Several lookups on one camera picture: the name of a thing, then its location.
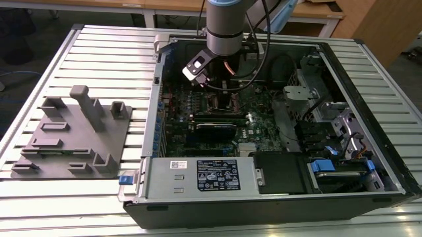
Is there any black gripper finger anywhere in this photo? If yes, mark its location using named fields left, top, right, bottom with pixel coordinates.
left=218, top=91, right=233, bottom=111

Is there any CPU socket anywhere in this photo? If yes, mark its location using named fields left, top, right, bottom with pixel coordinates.
left=205, top=91, right=246, bottom=116

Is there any black graphics card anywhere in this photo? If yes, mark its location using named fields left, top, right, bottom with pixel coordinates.
left=194, top=122, right=238, bottom=144

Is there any green motherboard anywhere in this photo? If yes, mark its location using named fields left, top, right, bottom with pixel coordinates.
left=158, top=81, right=287, bottom=158

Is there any silver chipset heatsink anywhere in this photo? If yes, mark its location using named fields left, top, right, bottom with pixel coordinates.
left=238, top=142, right=258, bottom=157

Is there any metal drive cage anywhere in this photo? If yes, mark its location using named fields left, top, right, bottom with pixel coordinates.
left=271, top=54, right=334, bottom=153

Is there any silver power supply unit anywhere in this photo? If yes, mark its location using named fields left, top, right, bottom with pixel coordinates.
left=138, top=157, right=262, bottom=199

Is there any hard disk in blue carrier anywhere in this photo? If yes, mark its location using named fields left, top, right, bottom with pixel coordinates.
left=309, top=159, right=364, bottom=194

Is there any grey plastic parts rack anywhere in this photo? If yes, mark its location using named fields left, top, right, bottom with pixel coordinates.
left=10, top=85, right=134, bottom=179

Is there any black open PC case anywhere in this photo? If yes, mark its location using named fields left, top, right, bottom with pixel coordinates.
left=117, top=34, right=422, bottom=230

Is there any wooden cabinet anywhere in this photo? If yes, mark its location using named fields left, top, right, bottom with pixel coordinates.
left=329, top=0, right=422, bottom=69

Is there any grey equipment on wheels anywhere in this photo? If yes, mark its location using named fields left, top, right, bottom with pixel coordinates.
left=401, top=32, right=422, bottom=60

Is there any black office chair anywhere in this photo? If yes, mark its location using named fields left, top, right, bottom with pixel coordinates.
left=0, top=7, right=38, bottom=65

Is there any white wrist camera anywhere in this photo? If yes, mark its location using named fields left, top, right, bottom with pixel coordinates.
left=182, top=48, right=215, bottom=88

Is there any black looped case cable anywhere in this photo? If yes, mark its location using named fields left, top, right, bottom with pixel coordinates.
left=269, top=53, right=297, bottom=83

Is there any wooden desk white frame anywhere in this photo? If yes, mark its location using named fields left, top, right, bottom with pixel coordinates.
left=0, top=0, right=346, bottom=38

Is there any black internal cable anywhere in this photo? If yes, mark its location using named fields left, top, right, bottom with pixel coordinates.
left=342, top=132, right=364, bottom=158

